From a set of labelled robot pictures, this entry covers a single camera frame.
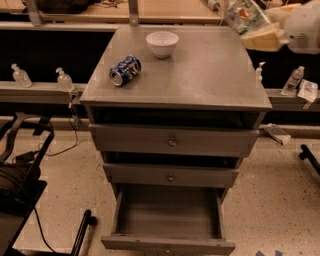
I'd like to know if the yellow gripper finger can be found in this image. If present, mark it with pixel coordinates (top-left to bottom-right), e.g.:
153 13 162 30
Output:
240 29 289 52
265 3 301 23

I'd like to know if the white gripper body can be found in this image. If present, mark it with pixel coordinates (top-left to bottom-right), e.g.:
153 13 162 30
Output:
285 5 320 55

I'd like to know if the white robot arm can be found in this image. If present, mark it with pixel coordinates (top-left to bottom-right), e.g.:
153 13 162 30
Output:
241 0 320 55

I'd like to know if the grey wooden drawer cabinet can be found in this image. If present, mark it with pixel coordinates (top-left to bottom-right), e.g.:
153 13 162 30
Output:
79 25 273 201

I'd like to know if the blue pepsi can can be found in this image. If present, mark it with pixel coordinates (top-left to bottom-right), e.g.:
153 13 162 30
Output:
109 55 142 86

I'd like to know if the grey top drawer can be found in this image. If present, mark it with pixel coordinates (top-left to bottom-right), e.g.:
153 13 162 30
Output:
89 124 258 157

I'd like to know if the grey middle drawer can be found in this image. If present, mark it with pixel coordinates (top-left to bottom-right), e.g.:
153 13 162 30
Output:
103 163 238 188

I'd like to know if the grey open bottom drawer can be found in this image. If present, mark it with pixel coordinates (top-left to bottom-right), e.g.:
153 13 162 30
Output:
101 184 235 256

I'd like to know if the black tube leg bottom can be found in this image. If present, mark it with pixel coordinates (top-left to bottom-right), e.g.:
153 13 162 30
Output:
71 209 97 256

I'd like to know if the small pump bottle right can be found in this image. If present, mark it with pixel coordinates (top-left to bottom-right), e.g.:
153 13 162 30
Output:
256 62 266 82

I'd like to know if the clear plastic water bottle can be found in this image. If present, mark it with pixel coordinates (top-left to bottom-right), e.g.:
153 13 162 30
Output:
281 66 304 95

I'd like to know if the white plastic packet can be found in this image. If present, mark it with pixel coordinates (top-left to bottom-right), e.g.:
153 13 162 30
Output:
298 79 318 103

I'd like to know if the white power strip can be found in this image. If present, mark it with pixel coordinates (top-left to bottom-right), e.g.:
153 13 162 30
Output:
203 0 220 11

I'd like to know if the grey block on floor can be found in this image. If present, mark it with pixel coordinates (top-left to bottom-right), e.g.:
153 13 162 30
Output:
263 123 291 145

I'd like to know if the white ceramic bowl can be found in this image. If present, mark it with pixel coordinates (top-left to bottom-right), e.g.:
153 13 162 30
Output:
146 31 179 58

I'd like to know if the black caster leg right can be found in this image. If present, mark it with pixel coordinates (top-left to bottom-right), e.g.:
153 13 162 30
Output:
299 144 320 175

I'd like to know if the clear pump bottle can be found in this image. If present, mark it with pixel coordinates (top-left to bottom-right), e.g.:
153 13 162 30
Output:
11 63 32 88
56 67 74 92

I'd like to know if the clear pump bottle far left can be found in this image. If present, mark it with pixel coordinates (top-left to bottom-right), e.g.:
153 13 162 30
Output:
11 63 32 88

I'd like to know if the black cable on floor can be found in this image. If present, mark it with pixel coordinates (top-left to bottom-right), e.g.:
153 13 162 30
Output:
38 99 82 157

